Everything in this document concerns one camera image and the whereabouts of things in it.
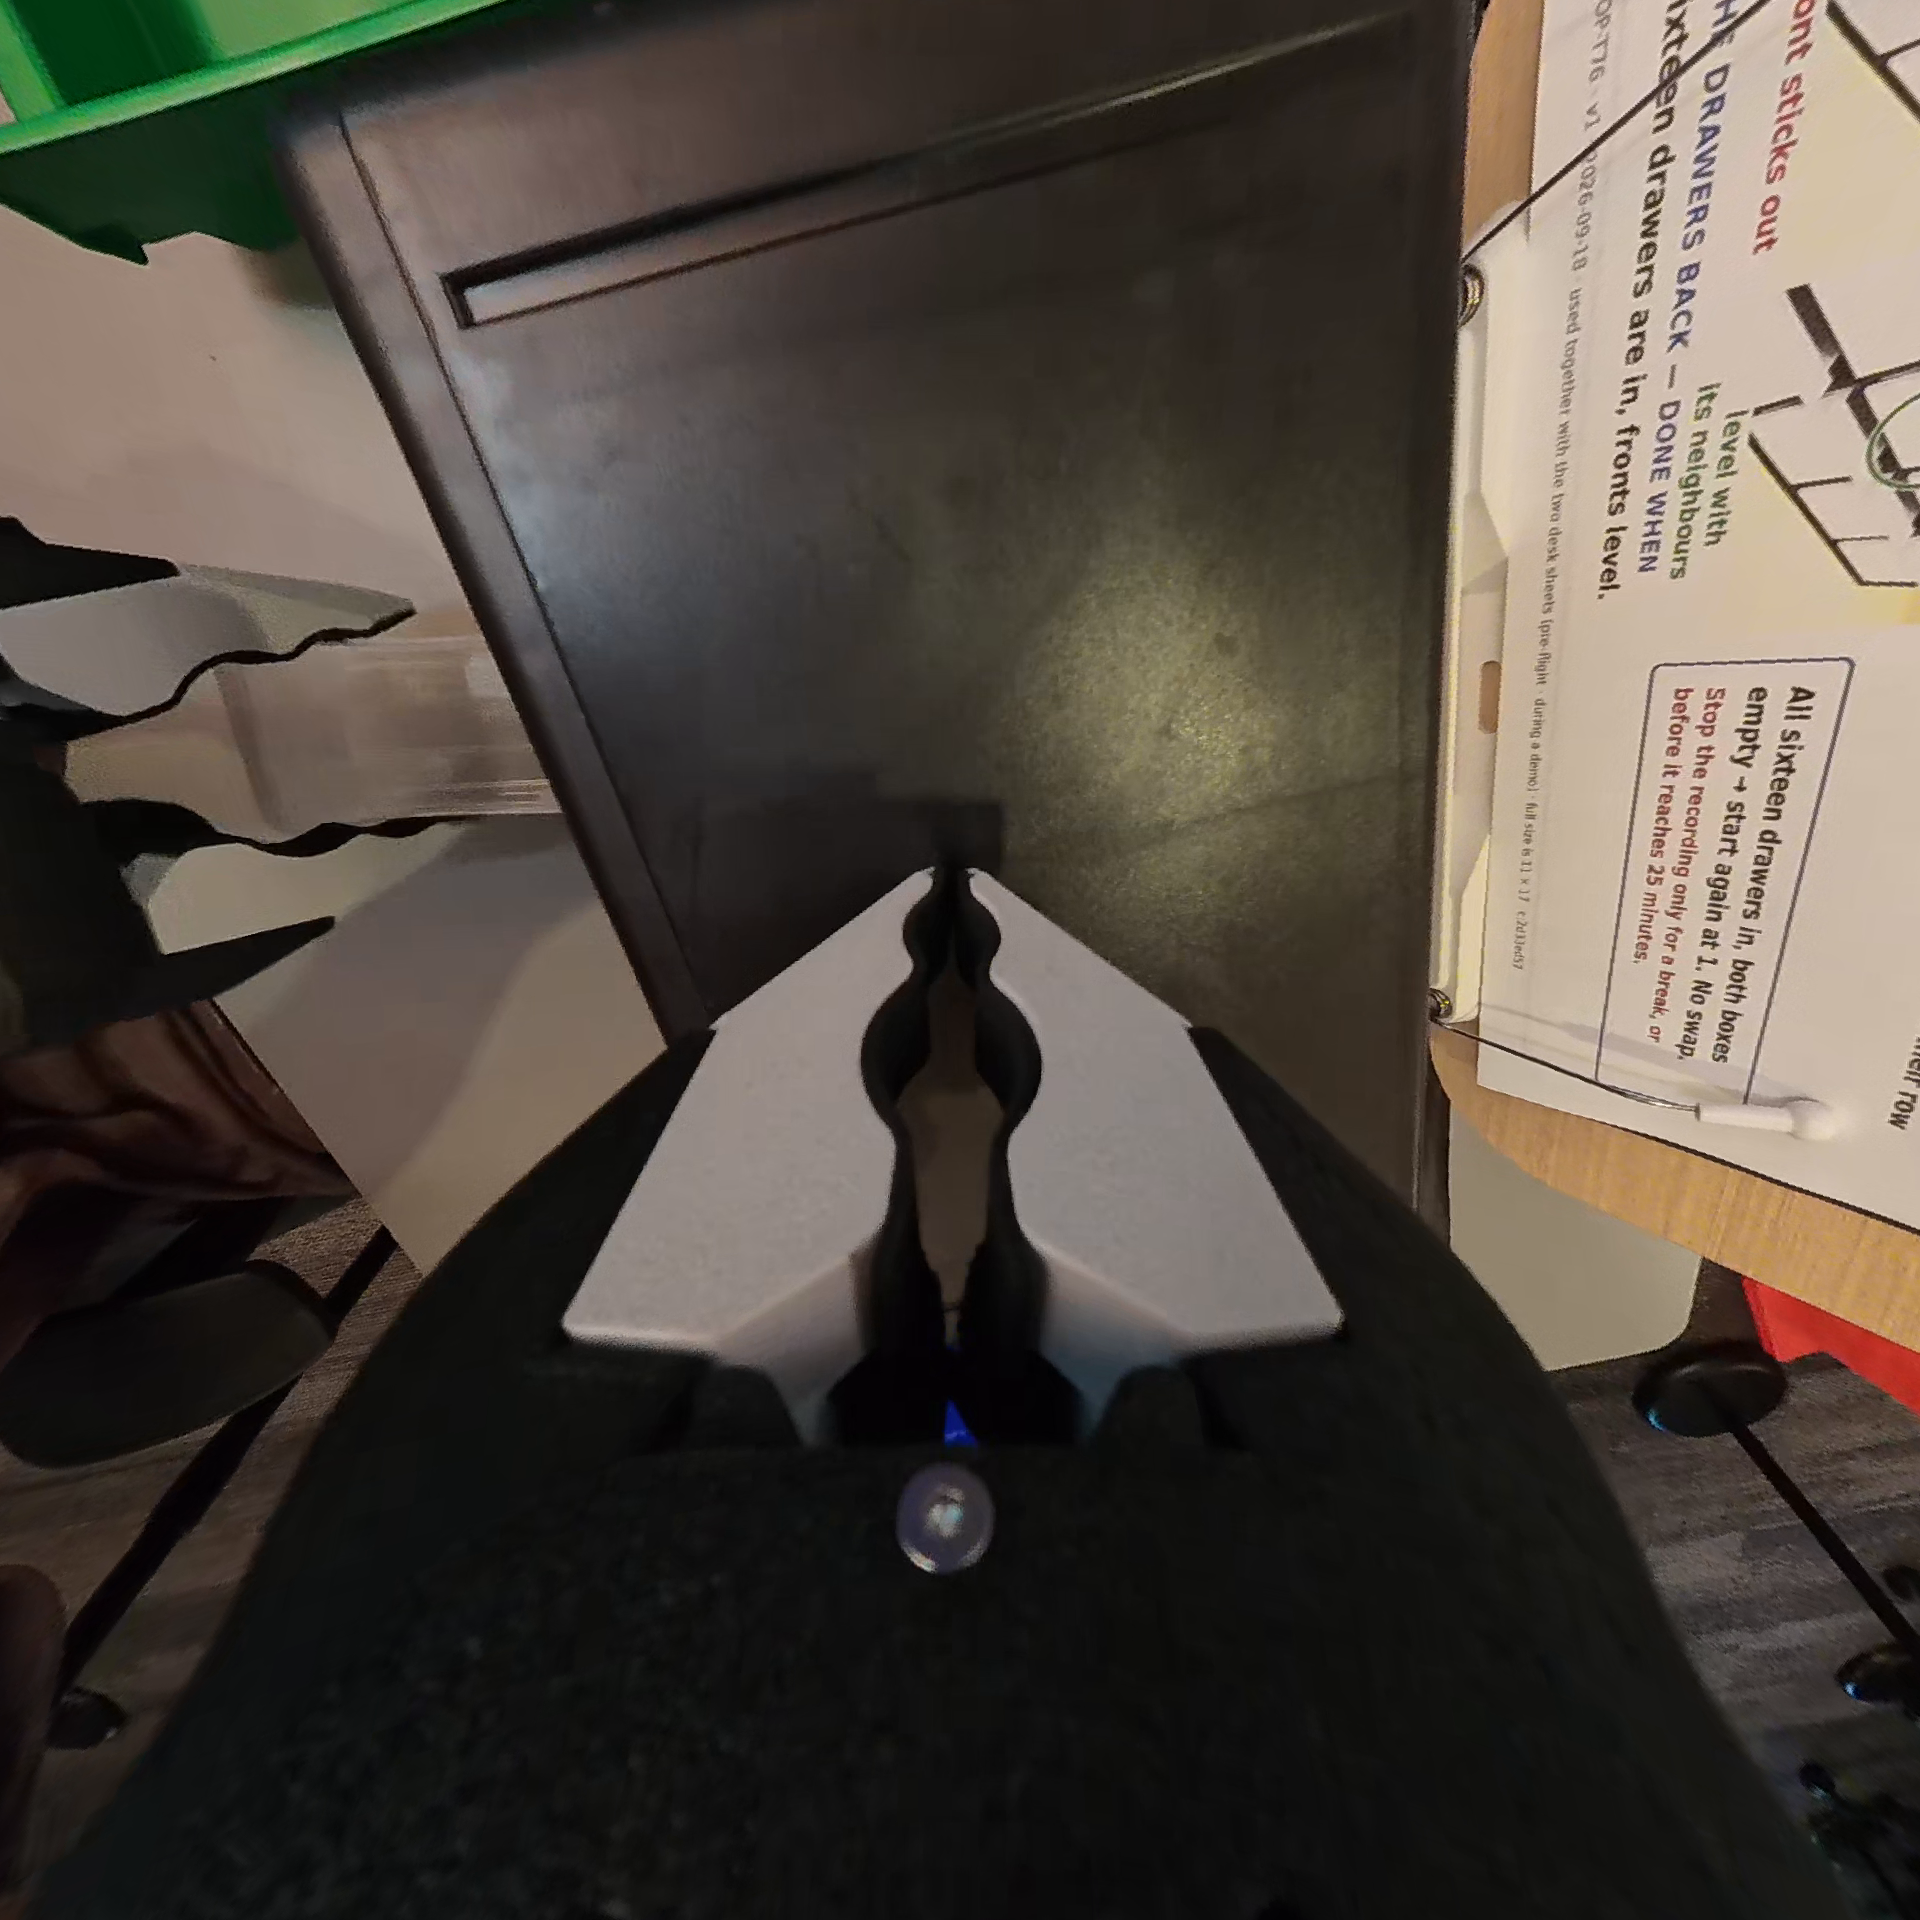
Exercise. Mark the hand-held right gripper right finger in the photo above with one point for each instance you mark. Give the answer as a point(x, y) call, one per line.
point(1171, 1201)

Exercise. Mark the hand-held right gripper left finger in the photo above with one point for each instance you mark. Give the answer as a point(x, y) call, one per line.
point(720, 1201)

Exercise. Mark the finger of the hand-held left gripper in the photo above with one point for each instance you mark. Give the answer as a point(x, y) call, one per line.
point(224, 900)
point(151, 639)

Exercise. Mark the clear plastic drawer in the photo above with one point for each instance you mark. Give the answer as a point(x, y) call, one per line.
point(391, 735)

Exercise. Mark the green plastic bin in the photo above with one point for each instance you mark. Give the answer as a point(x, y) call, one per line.
point(151, 134)

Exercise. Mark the black drawer cabinet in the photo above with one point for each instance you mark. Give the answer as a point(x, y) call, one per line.
point(975, 525)

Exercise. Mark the person's brown clothing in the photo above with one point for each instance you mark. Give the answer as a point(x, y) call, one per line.
point(120, 1141)

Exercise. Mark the white table leg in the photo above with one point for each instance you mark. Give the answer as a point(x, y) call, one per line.
point(1561, 1274)

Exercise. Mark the light wooden table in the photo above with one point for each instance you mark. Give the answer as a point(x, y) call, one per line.
point(1620, 1184)

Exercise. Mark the white tethered pen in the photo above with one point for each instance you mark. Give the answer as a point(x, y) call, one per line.
point(1785, 1119)

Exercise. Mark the red box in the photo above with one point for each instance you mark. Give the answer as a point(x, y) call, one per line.
point(1831, 1350)

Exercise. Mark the printed instruction sheet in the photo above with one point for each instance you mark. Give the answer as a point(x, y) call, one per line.
point(1724, 525)

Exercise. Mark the black frame bar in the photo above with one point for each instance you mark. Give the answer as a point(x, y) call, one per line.
point(151, 1560)
point(1800, 1500)

